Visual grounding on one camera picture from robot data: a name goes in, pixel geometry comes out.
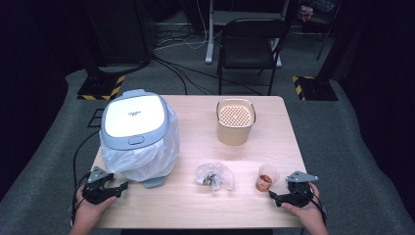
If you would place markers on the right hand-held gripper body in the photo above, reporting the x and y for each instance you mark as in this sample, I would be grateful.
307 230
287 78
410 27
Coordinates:
301 196

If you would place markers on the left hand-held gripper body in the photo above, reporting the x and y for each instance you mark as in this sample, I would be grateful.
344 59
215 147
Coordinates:
95 192

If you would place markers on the clear plastic cup with leftovers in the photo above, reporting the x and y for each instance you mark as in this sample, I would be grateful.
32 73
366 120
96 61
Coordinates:
266 179

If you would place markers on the white grey pedal trash can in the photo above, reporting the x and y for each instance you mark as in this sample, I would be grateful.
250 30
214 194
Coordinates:
135 117

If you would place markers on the beige strainer container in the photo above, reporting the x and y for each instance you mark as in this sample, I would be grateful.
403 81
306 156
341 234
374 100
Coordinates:
235 130

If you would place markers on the person's right hand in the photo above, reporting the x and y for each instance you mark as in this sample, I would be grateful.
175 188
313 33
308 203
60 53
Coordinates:
310 213

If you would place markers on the person's left hand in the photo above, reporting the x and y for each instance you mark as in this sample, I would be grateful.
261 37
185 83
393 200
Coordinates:
88 212

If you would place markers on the crumpled clear plastic bag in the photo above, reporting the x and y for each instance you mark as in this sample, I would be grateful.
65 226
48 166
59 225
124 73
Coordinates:
217 176

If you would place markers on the black folding chair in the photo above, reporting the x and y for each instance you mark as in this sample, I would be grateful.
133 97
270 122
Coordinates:
249 49

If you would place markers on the black cabinet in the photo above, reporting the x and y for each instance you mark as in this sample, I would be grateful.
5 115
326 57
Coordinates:
124 29

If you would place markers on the black hazard-striped base plate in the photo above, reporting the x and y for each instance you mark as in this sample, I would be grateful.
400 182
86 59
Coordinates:
99 88
316 88

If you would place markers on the black stand post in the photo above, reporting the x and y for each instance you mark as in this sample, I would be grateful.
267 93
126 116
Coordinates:
331 49
94 49

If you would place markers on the white desk frame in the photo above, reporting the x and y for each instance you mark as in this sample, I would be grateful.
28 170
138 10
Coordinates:
210 39

